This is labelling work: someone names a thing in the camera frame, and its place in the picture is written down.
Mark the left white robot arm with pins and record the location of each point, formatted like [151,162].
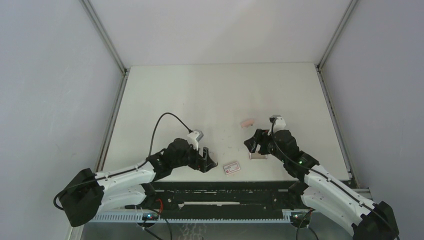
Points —
[90,193]

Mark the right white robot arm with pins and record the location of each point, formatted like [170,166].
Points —
[317,189]

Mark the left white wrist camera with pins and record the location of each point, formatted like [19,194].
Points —
[194,137]

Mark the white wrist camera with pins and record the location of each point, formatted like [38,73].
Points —
[194,137]
[277,123]

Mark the left aluminium frame rail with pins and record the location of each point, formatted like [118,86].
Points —
[96,21]

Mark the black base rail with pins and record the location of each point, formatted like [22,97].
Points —
[247,199]

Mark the right aluminium frame rail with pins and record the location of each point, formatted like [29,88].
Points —
[320,70]

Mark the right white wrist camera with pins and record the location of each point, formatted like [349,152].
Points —
[277,123]

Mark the pink white mini stapler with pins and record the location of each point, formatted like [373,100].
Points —
[247,123]

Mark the red white staple box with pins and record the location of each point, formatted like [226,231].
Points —
[231,168]

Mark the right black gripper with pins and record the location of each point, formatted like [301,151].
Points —
[258,138]

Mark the white slotted cable duct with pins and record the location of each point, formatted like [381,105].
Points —
[151,217]

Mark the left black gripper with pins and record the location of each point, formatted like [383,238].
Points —
[208,163]

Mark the aluminium frame rail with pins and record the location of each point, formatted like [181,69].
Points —
[96,21]
[320,70]

